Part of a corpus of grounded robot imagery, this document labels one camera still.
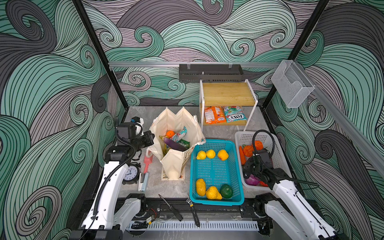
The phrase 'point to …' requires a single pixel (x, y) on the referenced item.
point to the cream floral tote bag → (172, 160)
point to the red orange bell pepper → (248, 150)
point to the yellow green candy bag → (184, 143)
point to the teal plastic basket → (216, 173)
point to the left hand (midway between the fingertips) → (154, 134)
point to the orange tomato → (259, 145)
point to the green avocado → (226, 191)
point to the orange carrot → (242, 155)
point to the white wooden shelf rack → (226, 103)
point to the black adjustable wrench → (196, 219)
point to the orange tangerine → (170, 133)
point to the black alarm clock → (132, 173)
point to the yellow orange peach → (223, 155)
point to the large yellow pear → (213, 193)
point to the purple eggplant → (176, 144)
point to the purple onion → (252, 180)
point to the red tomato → (262, 183)
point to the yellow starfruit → (201, 187)
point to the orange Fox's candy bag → (214, 114)
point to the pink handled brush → (147, 160)
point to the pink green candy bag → (179, 136)
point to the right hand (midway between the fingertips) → (246, 163)
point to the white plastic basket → (271, 142)
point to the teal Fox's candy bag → (234, 113)
